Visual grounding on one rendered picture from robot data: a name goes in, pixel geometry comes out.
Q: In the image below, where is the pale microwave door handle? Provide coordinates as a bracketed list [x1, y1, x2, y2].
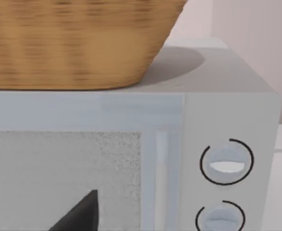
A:
[155, 129, 168, 231]

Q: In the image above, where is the woven wicker basket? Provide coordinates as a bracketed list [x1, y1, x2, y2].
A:
[0, 0, 188, 91]

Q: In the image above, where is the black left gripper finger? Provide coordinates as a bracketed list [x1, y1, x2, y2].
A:
[47, 189, 100, 231]

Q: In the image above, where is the pale microwave knob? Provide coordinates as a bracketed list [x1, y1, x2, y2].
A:
[195, 200, 246, 231]
[199, 138, 255, 186]

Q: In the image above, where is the pale microwave door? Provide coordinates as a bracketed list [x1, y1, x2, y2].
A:
[0, 93, 186, 231]

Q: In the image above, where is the pale microwave oven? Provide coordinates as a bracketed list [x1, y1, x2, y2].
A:
[0, 36, 281, 231]

